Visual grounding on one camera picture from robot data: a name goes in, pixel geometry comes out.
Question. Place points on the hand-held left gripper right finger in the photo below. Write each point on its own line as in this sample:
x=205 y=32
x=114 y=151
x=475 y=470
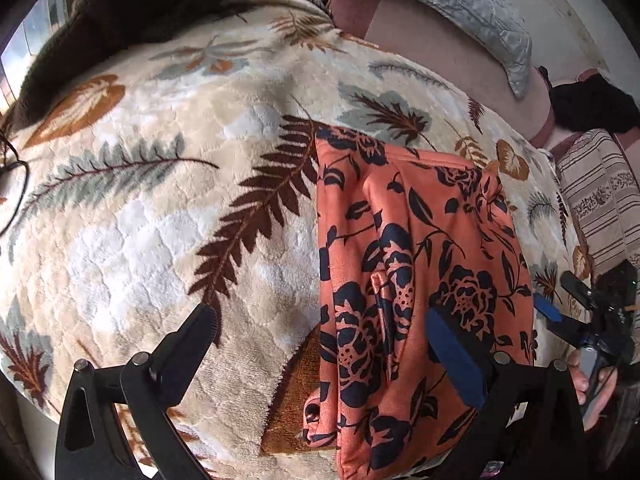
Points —
x=455 y=355

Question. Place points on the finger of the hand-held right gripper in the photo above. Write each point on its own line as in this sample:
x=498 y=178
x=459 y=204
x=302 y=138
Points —
x=547 y=310
x=575 y=285

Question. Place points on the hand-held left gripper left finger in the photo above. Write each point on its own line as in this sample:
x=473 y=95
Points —
x=192 y=345

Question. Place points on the orange floral shirt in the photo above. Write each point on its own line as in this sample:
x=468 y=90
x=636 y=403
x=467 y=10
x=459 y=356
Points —
x=450 y=240

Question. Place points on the person's right hand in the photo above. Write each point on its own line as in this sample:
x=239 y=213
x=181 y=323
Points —
x=607 y=390

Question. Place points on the striped floral cushion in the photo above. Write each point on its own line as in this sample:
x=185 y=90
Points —
x=600 y=195

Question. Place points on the leaf print plush blanket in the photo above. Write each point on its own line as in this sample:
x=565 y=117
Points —
x=150 y=240

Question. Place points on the black garment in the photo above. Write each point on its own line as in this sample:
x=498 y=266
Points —
x=595 y=105

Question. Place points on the dark brown garment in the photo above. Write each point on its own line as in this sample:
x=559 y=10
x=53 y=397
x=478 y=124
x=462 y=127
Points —
x=150 y=5

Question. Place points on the wooden stained glass door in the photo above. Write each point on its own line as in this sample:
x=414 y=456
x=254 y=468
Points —
x=30 y=35

